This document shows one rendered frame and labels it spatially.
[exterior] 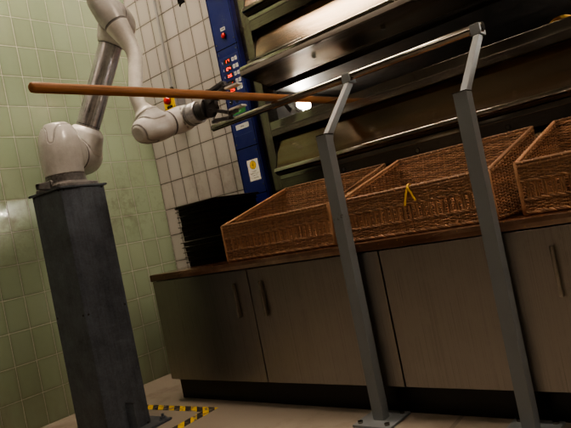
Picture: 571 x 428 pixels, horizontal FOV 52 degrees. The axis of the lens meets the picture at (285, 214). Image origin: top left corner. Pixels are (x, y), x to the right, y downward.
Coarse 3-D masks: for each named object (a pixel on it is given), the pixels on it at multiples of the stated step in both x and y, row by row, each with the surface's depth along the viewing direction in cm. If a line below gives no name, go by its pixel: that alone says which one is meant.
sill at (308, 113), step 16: (528, 32) 203; (544, 32) 200; (480, 48) 214; (496, 48) 210; (448, 64) 222; (464, 64) 218; (400, 80) 235; (416, 80) 231; (352, 96) 251; (368, 96) 246; (304, 112) 268; (320, 112) 262; (272, 128) 281
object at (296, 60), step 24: (408, 0) 214; (432, 0) 214; (456, 0) 215; (360, 24) 228; (384, 24) 229; (408, 24) 231; (312, 48) 247; (336, 48) 248; (360, 48) 250; (240, 72) 270; (264, 72) 268; (288, 72) 270
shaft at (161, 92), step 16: (128, 96) 180; (144, 96) 184; (160, 96) 189; (176, 96) 194; (192, 96) 199; (208, 96) 204; (224, 96) 210; (240, 96) 217; (256, 96) 223; (272, 96) 231; (320, 96) 257
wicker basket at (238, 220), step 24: (384, 168) 240; (288, 192) 274; (312, 192) 264; (240, 216) 248; (264, 216) 261; (288, 216) 217; (312, 216) 210; (240, 240) 233; (264, 240) 258; (288, 240) 218; (312, 240) 211; (336, 240) 206
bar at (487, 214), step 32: (480, 32) 175; (384, 64) 198; (288, 96) 225; (320, 160) 191; (480, 160) 158; (480, 192) 159; (480, 224) 160; (352, 256) 189; (352, 288) 190; (512, 320) 158; (512, 352) 159; (512, 384) 160; (384, 416) 188
